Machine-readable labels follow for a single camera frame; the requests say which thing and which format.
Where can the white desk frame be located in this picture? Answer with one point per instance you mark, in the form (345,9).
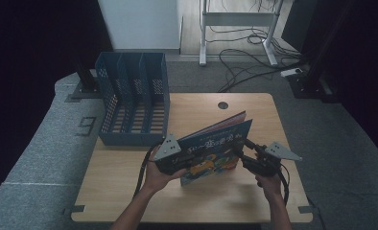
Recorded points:
(238,18)

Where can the colourful picture book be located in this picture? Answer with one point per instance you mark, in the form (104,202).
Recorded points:
(219,143)

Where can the person's right hand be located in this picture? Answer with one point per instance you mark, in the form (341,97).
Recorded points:
(269,187)

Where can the blue plastic file rack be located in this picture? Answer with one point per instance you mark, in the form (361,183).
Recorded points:
(133,102)

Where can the black metal stand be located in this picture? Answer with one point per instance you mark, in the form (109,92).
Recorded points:
(87,81)
(311,76)

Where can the white panel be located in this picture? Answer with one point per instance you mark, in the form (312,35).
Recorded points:
(142,24)

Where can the person's left hand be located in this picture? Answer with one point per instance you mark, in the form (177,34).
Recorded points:
(158,179)

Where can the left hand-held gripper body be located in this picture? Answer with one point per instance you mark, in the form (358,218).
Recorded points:
(171,159)

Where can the white power strip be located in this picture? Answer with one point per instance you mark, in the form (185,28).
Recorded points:
(291,72)

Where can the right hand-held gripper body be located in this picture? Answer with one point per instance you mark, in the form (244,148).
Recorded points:
(267,159)

